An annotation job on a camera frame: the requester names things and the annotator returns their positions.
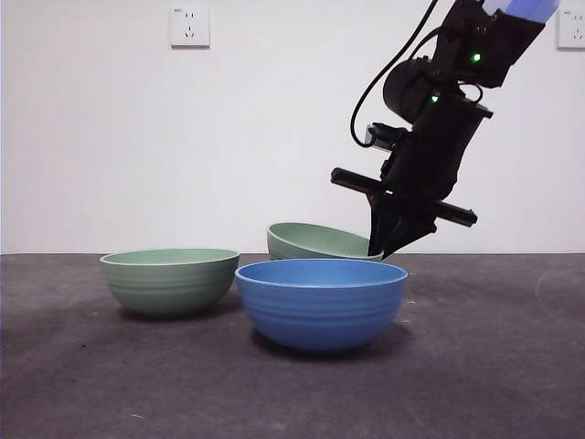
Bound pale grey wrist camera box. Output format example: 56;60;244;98
365;122;397;153

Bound green ribbed bowl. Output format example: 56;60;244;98
266;221;385;263
100;248;241;319

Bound black camera cable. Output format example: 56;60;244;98
349;0;442;149

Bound white wall socket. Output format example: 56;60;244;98
556;8;585;51
170;5;211;50

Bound blue ribbed bowl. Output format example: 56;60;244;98
234;258;409;353

